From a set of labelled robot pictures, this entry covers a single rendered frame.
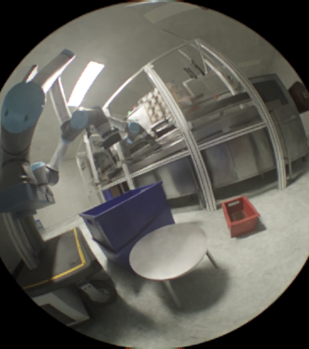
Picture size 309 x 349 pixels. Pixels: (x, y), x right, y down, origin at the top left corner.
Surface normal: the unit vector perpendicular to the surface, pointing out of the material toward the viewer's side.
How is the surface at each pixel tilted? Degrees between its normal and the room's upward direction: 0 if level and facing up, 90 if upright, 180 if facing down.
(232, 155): 90
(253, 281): 0
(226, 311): 0
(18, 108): 95
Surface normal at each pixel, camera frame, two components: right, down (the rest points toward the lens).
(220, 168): -0.53, 0.22
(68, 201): 0.77, -0.28
